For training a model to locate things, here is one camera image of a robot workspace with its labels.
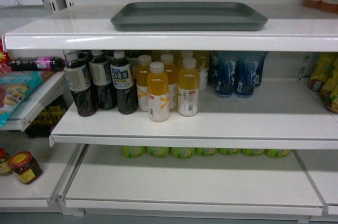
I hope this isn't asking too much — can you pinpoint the grey rectangular serving tray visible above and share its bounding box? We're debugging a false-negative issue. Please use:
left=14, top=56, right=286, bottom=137
left=110, top=2, right=268, bottom=32

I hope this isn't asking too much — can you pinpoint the orange juice bottle front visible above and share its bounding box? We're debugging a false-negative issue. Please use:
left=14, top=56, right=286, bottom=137
left=147, top=62, right=170, bottom=122

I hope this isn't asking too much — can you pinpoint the orange juice bottle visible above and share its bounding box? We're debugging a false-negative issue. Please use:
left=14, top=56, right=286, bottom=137
left=147, top=62, right=170, bottom=122
left=161, top=53, right=178, bottom=110
left=136, top=54, right=152, bottom=112

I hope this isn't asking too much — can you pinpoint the yellow juice bottle front right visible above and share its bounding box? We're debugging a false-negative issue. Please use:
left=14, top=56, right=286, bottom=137
left=178, top=58, right=200, bottom=117

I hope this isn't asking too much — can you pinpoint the orange juice bottle middle rear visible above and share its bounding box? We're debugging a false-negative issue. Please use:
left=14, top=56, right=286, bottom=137
left=161, top=53, right=178, bottom=110

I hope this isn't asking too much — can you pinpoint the orange juice bottle left rear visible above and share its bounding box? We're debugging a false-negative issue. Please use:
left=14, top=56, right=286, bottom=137
left=136, top=54, right=152, bottom=112

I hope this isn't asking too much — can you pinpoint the dark tea bottle right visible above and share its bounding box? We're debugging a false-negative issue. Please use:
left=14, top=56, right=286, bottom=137
left=110, top=50, right=137, bottom=115

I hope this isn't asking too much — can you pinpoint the dark tea bottle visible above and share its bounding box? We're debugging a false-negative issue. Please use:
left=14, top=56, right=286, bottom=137
left=110, top=50, right=137, bottom=115
left=64, top=52, right=97, bottom=117
left=89, top=50, right=117, bottom=110

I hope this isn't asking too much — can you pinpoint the green can row item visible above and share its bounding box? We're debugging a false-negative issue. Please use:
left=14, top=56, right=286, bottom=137
left=121, top=146, right=146, bottom=158

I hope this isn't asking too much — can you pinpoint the blue drink bottle left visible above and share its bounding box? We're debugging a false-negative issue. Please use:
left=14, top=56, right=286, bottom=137
left=214, top=51, right=238, bottom=98

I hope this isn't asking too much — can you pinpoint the blue drink bottle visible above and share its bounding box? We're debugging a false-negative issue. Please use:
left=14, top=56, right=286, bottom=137
left=214, top=51, right=238, bottom=98
left=234, top=52, right=259, bottom=98

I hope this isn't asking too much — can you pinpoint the dark tea bottle middle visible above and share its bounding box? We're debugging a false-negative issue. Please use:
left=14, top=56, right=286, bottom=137
left=89, top=50, right=117, bottom=110

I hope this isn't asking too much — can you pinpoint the blue drink bottle right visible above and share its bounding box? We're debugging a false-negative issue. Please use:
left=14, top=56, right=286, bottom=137
left=234, top=52, right=259, bottom=98

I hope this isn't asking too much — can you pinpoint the dark tea bottle left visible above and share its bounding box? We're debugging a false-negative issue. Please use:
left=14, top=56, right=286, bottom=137
left=64, top=52, right=97, bottom=117

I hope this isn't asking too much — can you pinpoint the white bottom shelf board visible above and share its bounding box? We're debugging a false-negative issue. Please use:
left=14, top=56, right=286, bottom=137
left=65, top=145, right=324, bottom=218

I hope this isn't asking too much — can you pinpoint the white shelf board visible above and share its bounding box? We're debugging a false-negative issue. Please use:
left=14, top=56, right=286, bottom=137
left=50, top=78, right=337, bottom=150
left=65, top=145, right=324, bottom=218
left=2, top=4, right=337, bottom=52

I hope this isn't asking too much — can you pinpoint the white middle shelf board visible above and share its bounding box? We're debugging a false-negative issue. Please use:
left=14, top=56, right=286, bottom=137
left=50, top=78, right=337, bottom=150

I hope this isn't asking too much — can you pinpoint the white top shelf board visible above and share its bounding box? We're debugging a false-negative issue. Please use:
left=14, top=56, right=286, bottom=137
left=2, top=4, right=337, bottom=52

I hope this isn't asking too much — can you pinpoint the dark soda bottle lying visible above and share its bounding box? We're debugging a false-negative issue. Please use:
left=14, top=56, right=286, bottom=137
left=8, top=57, right=65, bottom=72

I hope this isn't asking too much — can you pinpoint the yellow tea bottle right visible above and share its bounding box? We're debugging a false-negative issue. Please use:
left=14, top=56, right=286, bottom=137
left=308, top=52, right=337, bottom=92

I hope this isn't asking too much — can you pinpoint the teal snack bag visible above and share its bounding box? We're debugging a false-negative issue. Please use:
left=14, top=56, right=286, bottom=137
left=1, top=71, right=54, bottom=126

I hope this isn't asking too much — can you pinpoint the red lid sauce jar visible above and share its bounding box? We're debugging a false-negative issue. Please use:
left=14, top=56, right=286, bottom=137
left=8, top=151, right=43, bottom=185

